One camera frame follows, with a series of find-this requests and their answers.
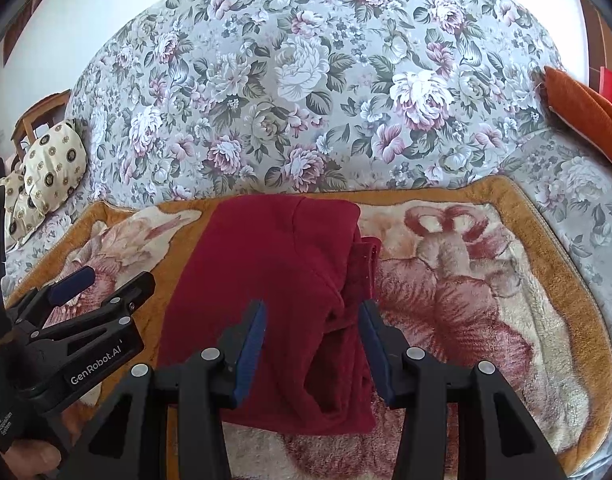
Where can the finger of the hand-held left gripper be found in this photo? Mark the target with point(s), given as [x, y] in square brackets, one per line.
[121, 297]
[73, 282]

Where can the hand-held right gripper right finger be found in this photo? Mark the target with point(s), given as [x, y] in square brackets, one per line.
[373, 350]

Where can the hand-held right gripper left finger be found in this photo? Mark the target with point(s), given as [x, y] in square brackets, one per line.
[251, 350]

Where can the dark red fleece garment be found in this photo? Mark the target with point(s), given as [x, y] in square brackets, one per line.
[266, 260]

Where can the person's left hand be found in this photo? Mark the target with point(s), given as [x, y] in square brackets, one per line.
[33, 460]

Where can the cream cushion with dark medallions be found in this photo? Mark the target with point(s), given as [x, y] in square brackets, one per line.
[53, 165]
[21, 210]

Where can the beige rose print blanket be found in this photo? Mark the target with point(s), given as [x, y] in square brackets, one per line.
[461, 285]

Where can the wooden chair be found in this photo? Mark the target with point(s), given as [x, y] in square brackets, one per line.
[38, 115]

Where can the orange cushion with pale piping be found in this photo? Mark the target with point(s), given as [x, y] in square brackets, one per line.
[586, 110]

